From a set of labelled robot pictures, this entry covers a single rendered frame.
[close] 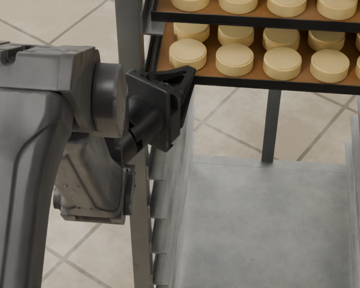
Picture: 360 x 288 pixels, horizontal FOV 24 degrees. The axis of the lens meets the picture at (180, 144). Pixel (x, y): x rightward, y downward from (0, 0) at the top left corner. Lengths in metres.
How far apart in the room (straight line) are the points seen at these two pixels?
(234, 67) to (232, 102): 1.38
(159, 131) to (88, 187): 0.28
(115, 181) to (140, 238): 0.48
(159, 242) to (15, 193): 0.92
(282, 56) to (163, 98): 0.19
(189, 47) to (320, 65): 0.17
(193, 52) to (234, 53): 0.05
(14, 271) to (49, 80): 0.11
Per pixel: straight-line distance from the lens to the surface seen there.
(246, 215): 1.98
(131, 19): 1.03
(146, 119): 1.00
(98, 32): 2.73
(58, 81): 0.47
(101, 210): 0.86
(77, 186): 0.75
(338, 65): 1.10
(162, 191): 1.33
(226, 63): 1.09
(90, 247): 2.12
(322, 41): 1.14
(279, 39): 1.13
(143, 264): 1.39
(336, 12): 1.06
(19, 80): 0.48
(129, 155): 0.98
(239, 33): 1.14
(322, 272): 1.91
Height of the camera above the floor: 1.68
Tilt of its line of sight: 46 degrees down
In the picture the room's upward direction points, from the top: straight up
